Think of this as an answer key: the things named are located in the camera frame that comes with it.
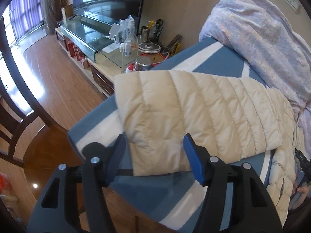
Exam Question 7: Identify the lilac floral duvet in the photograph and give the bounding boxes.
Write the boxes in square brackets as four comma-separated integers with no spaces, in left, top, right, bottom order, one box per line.
[199,0,310,154]

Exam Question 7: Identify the beige quilted down jacket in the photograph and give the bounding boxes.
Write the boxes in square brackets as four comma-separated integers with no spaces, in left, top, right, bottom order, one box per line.
[114,70,305,223]

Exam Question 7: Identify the blue white striped bed sheet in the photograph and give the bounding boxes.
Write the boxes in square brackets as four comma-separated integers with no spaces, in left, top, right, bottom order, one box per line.
[66,37,275,231]

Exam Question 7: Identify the steel lidded jar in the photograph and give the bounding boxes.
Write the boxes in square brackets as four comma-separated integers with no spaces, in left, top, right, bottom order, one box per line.
[135,56,152,71]

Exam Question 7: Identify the white spray bottle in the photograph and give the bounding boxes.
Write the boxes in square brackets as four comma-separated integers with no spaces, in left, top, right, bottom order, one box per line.
[123,38,132,57]

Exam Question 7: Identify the person's right hand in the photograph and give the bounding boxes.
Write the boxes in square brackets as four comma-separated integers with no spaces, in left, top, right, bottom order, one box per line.
[294,185,309,207]

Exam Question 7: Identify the wooden tv cabinet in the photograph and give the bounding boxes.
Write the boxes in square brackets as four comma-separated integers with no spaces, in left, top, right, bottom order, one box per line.
[55,26,121,97]

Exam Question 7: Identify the round white lidded container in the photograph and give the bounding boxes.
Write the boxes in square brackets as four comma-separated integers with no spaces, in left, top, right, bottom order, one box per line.
[138,43,161,54]

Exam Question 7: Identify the dark wooden chair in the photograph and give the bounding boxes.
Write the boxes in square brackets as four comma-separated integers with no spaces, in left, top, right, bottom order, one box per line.
[1,18,54,168]

